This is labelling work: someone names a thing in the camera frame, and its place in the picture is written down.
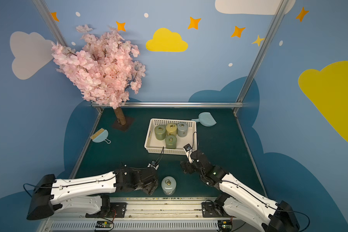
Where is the pale blue tea canister front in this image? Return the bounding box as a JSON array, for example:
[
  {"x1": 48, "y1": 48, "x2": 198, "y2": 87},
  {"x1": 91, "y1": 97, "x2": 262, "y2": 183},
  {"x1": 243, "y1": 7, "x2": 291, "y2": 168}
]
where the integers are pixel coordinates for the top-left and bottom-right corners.
[{"x1": 161, "y1": 177, "x2": 177, "y2": 195}]

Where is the green tea canister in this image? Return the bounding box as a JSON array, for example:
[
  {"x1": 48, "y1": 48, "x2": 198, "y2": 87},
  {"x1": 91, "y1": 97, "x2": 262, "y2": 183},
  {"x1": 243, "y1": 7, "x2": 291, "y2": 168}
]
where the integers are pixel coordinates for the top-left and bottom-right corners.
[
  {"x1": 154, "y1": 125, "x2": 166, "y2": 141},
  {"x1": 165, "y1": 135, "x2": 177, "y2": 149}
]

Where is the white perforated plastic basket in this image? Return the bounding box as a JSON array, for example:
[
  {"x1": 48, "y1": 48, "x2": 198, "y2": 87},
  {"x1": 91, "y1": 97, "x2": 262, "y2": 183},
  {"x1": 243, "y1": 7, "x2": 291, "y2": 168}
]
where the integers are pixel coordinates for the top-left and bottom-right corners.
[{"x1": 144, "y1": 118, "x2": 198, "y2": 156}]

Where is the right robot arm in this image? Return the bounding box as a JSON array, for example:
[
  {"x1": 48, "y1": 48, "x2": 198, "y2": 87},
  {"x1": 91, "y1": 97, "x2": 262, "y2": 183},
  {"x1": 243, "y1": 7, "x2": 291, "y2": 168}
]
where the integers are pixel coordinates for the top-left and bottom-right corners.
[{"x1": 180, "y1": 145, "x2": 300, "y2": 232}]

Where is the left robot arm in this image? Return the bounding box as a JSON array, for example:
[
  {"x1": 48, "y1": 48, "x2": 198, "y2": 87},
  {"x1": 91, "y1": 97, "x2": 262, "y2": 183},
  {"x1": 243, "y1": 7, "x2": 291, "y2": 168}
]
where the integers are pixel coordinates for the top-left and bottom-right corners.
[{"x1": 27, "y1": 165, "x2": 158, "y2": 220}]

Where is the grey-blue tea canister back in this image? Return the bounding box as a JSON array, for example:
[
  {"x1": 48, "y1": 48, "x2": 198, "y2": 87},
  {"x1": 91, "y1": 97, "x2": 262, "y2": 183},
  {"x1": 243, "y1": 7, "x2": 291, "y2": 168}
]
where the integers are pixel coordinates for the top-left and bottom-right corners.
[{"x1": 177, "y1": 122, "x2": 189, "y2": 137}]

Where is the yellow tea canister back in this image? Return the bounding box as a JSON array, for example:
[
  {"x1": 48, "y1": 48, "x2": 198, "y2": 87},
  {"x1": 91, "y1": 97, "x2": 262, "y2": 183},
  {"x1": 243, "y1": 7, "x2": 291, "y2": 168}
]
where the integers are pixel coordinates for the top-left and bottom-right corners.
[{"x1": 166, "y1": 123, "x2": 177, "y2": 136}]

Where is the green tea canister back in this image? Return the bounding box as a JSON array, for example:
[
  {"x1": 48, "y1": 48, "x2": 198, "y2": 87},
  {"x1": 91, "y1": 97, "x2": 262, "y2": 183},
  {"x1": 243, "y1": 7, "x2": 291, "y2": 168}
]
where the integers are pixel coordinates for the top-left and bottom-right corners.
[{"x1": 154, "y1": 125, "x2": 166, "y2": 141}]

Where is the teal dustpan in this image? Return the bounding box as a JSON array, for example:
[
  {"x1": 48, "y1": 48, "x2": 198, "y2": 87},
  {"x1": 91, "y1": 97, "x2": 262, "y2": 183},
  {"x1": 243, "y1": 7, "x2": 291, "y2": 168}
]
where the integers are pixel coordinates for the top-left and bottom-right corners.
[{"x1": 192, "y1": 112, "x2": 217, "y2": 127}]

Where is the teal hand brush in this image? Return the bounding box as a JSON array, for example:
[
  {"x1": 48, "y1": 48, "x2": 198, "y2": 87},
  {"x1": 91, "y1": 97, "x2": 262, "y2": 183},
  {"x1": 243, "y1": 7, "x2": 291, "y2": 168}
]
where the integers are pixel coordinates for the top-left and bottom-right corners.
[{"x1": 90, "y1": 128, "x2": 111, "y2": 144}]

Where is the left controller board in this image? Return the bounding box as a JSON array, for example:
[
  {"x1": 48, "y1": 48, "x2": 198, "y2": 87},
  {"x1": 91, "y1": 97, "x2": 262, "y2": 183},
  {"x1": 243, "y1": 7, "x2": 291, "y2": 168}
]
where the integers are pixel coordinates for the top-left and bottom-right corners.
[{"x1": 94, "y1": 220, "x2": 114, "y2": 232}]

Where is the controller board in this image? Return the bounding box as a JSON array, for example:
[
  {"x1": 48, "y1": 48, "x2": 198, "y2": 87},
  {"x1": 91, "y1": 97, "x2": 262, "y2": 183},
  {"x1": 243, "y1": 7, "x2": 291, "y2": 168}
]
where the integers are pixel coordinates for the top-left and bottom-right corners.
[
  {"x1": 94, "y1": 220, "x2": 114, "y2": 232},
  {"x1": 217, "y1": 220, "x2": 233, "y2": 232}
]

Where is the right controller board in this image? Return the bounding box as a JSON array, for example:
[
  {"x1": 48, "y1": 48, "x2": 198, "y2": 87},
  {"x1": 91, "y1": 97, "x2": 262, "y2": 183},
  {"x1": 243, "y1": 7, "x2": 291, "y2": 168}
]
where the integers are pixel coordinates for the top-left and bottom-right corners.
[{"x1": 217, "y1": 220, "x2": 233, "y2": 232}]

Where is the pink cherry blossom tree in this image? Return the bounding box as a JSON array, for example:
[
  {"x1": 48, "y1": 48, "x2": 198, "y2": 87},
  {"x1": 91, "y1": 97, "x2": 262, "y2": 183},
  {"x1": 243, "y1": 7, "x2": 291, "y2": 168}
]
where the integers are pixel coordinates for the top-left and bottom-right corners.
[{"x1": 52, "y1": 25, "x2": 146, "y2": 126}]

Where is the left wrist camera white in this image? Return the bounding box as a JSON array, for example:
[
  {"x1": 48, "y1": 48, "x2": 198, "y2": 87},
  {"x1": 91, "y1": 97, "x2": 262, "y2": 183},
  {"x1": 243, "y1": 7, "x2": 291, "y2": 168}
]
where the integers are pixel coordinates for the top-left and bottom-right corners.
[{"x1": 148, "y1": 160, "x2": 159, "y2": 170}]

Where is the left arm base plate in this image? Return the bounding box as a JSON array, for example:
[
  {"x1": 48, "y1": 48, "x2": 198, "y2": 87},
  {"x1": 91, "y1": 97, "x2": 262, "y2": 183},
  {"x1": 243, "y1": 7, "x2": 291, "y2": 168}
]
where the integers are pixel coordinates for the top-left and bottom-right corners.
[{"x1": 85, "y1": 202, "x2": 127, "y2": 218}]

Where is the aluminium front rail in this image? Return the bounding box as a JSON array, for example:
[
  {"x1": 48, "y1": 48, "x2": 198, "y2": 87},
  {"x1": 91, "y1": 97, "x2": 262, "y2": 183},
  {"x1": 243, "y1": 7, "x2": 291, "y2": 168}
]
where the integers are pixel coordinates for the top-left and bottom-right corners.
[{"x1": 38, "y1": 198, "x2": 259, "y2": 232}]

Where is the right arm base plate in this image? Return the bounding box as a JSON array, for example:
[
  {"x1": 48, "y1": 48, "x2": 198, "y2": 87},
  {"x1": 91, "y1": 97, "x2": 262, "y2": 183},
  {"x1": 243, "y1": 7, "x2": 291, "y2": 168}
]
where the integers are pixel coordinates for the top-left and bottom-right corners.
[{"x1": 201, "y1": 201, "x2": 240, "y2": 219}]

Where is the dark metal tree base plate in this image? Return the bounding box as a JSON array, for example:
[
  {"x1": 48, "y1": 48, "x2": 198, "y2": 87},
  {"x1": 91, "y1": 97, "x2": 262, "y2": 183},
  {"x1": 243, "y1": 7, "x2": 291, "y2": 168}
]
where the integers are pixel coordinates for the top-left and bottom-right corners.
[{"x1": 112, "y1": 117, "x2": 134, "y2": 131}]

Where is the back aluminium frame bar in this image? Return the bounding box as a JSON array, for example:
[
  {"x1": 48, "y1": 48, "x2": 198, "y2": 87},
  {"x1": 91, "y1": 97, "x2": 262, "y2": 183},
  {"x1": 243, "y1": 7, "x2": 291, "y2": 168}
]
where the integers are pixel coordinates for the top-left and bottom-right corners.
[{"x1": 91, "y1": 101, "x2": 244, "y2": 109}]

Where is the right aluminium frame post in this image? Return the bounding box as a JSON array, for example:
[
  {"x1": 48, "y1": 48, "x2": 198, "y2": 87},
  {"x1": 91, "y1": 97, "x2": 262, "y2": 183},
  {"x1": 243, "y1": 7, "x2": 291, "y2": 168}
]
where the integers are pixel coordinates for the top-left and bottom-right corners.
[{"x1": 233, "y1": 0, "x2": 290, "y2": 118}]

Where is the aluminium frame post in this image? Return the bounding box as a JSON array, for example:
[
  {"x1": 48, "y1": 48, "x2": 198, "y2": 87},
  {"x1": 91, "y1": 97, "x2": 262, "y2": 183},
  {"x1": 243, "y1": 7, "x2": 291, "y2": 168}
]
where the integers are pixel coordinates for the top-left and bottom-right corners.
[
  {"x1": 32, "y1": 0, "x2": 103, "y2": 115},
  {"x1": 233, "y1": 0, "x2": 290, "y2": 118}
]

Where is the left aluminium frame post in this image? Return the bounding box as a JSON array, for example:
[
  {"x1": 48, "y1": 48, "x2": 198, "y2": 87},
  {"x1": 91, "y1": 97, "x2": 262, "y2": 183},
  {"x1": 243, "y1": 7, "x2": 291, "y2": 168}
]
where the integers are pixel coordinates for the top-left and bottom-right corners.
[{"x1": 32, "y1": 0, "x2": 103, "y2": 115}]

